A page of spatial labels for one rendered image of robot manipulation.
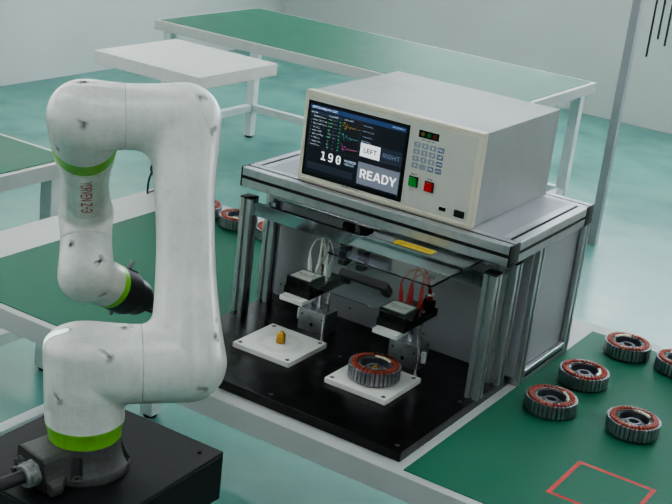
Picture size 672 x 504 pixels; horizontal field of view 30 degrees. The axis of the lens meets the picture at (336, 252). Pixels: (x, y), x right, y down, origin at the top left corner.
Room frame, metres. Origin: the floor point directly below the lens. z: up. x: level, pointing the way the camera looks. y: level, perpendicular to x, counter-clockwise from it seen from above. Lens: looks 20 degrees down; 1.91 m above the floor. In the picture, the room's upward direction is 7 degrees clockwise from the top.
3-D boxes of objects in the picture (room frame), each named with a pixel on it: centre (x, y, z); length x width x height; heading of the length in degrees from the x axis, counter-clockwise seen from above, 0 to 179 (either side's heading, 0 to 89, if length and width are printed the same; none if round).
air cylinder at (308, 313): (2.66, 0.02, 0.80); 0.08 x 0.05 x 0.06; 59
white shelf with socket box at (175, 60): (3.43, 0.47, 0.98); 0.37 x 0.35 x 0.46; 59
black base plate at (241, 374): (2.48, -0.01, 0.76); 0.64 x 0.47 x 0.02; 59
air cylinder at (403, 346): (2.53, -0.18, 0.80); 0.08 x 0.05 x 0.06; 59
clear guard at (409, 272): (2.40, -0.14, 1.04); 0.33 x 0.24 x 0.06; 149
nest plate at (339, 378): (2.41, -0.11, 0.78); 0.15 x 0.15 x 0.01; 59
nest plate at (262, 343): (2.53, 0.10, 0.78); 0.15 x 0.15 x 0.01; 59
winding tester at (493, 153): (2.74, -0.18, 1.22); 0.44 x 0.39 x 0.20; 59
